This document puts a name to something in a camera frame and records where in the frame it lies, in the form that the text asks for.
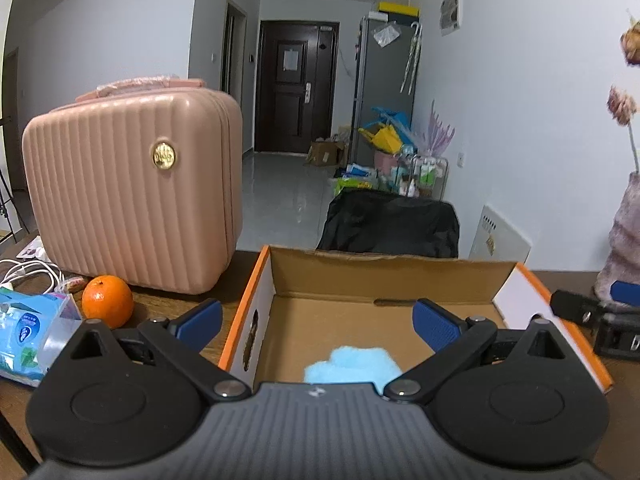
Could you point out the folded clear umbrella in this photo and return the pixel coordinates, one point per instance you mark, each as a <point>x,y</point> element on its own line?
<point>412,60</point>

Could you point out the pink plastic bucket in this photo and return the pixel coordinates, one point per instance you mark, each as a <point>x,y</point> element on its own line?
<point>385,162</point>

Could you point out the white electrical panel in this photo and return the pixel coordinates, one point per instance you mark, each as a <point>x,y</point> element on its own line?
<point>450,10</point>

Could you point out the fuzzy pink vase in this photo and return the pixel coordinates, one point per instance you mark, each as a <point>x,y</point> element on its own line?
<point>625,245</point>

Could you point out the yellow and black box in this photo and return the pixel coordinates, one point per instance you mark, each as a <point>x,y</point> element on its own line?
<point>397,8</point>

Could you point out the grey refrigerator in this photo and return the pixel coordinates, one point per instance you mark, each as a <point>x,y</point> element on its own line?
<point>385,95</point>

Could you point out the dried pink rose bouquet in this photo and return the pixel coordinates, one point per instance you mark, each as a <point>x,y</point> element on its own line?
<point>632,40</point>

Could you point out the small printed card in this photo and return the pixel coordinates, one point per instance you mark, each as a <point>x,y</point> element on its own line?
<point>32,249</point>

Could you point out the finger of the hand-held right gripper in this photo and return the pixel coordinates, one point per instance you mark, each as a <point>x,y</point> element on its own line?
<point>575,306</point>
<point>627,293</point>

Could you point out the white paper notice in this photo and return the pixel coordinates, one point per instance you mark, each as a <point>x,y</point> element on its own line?
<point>291,59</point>

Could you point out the white flat board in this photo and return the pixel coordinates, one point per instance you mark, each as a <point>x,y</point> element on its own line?
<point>500,240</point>

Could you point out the metal cart with bottles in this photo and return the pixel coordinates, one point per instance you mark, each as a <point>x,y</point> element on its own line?
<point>425,177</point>

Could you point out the blue tissue pack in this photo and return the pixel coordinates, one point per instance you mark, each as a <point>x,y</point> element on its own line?
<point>25,330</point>

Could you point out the blue folded frame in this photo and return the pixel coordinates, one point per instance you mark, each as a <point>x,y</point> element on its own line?
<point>392,116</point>

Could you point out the orange fruit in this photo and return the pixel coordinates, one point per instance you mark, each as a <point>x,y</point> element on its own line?
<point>107,301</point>

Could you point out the colourful packet pile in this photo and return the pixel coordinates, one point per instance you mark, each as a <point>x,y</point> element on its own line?
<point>355,177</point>

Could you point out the light blue fluffy cloth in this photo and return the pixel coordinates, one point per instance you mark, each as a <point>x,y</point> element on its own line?
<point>350,366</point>

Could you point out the clear plastic bag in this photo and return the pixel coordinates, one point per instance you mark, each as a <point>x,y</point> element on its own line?
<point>386,35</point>

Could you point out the yellow shopping bag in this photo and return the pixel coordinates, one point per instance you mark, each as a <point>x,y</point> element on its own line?
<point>382,139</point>

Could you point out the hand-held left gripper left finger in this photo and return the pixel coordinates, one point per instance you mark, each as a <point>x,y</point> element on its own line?
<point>200,321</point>

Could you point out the grey interior door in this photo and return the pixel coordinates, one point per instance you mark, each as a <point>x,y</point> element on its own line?
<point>234,50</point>

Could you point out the dark brown entrance door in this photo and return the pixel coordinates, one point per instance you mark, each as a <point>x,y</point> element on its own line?
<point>295,115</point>

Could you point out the cardboard box with orange rim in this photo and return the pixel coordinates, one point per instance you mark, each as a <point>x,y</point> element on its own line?
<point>350,270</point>

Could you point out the white wall socket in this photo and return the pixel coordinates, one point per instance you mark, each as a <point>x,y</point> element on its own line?
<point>461,160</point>

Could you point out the pink ribbed suitcase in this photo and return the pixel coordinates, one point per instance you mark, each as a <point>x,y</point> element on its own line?
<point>125,185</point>

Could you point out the open cardboard carton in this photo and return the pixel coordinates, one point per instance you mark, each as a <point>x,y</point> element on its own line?
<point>325,154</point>

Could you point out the black fabric chair back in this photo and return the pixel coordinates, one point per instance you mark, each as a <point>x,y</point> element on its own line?
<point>390,225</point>

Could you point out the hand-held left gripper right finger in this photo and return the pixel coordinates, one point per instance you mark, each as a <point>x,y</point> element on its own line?
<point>436,326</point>

